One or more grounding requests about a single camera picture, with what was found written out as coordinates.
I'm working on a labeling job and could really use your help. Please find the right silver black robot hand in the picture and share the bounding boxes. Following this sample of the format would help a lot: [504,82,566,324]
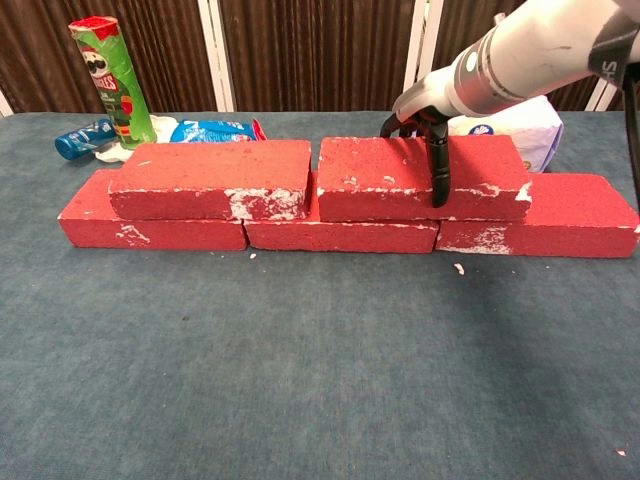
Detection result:
[379,64,470,209]

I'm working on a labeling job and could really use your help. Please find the white tissue pack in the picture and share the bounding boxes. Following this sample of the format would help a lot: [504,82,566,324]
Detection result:
[447,94,565,174]

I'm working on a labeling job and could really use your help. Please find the blue Oreo snack bag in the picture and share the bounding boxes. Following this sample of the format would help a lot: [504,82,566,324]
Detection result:
[168,118,270,145]

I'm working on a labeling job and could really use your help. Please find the blue felt table cover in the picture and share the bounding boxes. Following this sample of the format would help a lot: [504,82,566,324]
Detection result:
[0,109,640,480]

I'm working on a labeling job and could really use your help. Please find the green Pringles can red lid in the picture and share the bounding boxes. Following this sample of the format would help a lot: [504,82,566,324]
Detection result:
[68,15,159,151]

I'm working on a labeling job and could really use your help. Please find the small blue snack tube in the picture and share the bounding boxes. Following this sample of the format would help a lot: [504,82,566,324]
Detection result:
[53,118,116,162]

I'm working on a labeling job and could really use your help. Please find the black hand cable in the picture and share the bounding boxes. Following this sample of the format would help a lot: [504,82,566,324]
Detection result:
[619,69,640,194]

